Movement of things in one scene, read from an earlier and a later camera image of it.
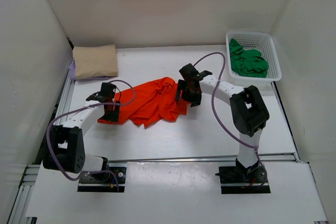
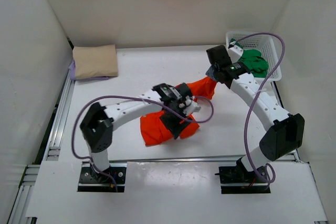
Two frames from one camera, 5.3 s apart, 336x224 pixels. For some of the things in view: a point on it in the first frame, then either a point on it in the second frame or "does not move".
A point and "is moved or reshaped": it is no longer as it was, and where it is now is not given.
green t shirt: [247, 62] does not move
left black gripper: [111, 112] -> [172, 123]
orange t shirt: [151, 103] is moved or reshaped
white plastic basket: [264, 42] does not move
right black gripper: [185, 92] -> [211, 71]
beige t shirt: [95, 61] does not move
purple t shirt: [73, 75] does not move
